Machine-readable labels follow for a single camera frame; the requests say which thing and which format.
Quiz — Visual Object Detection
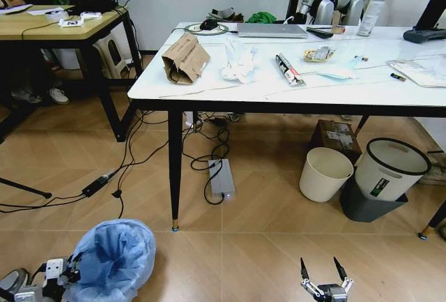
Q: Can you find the wooden desk with black frame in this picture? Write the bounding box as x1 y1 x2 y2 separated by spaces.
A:
0 4 144 143

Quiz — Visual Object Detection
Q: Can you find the black remote control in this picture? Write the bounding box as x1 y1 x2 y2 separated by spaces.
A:
306 27 335 39

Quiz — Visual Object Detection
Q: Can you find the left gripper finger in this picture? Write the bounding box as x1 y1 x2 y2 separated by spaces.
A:
66 250 86 268
62 269 82 286

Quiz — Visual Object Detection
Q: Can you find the clear plastic bag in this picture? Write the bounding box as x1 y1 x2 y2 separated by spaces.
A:
385 57 446 89

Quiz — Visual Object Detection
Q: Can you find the round green-rimmed mouse pad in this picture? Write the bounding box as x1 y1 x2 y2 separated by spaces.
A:
184 22 230 34

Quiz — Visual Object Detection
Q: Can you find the person's grey shoe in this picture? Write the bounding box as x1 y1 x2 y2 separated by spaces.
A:
11 89 43 105

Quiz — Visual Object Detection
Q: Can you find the white tape roll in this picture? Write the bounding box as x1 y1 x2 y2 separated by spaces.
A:
45 8 71 23

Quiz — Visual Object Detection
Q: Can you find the person's white shoe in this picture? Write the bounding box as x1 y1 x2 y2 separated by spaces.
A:
48 86 70 105

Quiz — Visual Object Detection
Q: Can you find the torn brown cardboard box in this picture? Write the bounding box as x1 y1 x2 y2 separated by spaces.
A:
160 33 212 86

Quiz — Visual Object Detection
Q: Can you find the black tripod leg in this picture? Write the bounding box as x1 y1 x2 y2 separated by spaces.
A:
0 176 53 200

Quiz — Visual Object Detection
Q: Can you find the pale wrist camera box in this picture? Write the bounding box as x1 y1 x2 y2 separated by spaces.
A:
46 259 65 280
327 287 345 302

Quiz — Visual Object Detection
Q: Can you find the black floor cable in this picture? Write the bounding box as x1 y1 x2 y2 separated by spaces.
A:
0 106 168 219

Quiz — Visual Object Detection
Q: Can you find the plain white trash bin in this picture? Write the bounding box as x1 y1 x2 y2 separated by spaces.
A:
298 146 355 203

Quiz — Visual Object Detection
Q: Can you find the dark grey trash bin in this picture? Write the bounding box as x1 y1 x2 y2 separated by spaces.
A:
339 175 409 223

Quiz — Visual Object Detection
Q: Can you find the black monitor stand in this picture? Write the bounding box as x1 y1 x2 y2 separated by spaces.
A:
403 0 446 43

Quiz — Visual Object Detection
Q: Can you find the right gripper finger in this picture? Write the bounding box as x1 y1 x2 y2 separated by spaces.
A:
332 256 355 296
300 257 323 299

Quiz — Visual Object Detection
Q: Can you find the grey power supply box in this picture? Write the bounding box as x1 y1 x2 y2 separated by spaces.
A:
207 158 237 203

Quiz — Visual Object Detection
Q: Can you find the white paper sheet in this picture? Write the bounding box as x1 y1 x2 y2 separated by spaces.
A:
27 6 68 17
0 3 34 15

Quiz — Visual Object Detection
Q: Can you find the white printed label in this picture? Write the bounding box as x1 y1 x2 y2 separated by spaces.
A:
58 17 85 28

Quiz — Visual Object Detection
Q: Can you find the blue face mask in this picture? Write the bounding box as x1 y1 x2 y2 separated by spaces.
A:
314 69 359 82

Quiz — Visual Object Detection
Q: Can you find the brown cardboard box with labels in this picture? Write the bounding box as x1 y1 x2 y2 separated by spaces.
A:
309 119 364 164

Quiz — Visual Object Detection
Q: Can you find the white bin with black rim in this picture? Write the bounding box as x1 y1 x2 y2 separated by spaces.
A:
354 137 433 202

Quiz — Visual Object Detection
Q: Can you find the white table with black legs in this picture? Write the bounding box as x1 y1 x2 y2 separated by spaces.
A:
127 21 446 241

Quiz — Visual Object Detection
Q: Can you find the silver laptop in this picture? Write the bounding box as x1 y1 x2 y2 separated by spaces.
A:
236 22 309 39

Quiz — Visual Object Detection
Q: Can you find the crumpled white paper trash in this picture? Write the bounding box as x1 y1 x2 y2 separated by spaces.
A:
219 36 259 84

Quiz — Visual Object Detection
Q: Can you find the black power adapter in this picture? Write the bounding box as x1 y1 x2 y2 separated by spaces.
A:
81 174 113 198

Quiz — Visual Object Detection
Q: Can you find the crumpled snack wrapper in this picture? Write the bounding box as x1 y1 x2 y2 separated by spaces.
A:
302 46 337 63

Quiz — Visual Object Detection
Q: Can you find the long open carton box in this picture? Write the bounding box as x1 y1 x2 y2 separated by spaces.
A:
275 53 307 88

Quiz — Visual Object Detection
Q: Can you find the white plastic stool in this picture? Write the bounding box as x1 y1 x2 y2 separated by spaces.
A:
91 31 128 80

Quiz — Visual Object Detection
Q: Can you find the green cloth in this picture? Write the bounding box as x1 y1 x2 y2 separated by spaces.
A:
245 11 278 24

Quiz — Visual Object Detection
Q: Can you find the white spray bottle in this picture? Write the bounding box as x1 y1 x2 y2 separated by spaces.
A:
356 0 392 37

